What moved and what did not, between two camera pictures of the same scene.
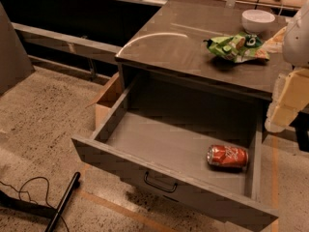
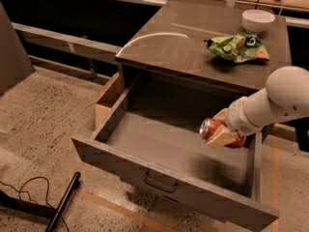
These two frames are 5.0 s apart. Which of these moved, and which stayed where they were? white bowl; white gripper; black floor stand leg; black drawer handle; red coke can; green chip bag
Moved: red coke can; white gripper
Stayed: green chip bag; black drawer handle; white bowl; black floor stand leg
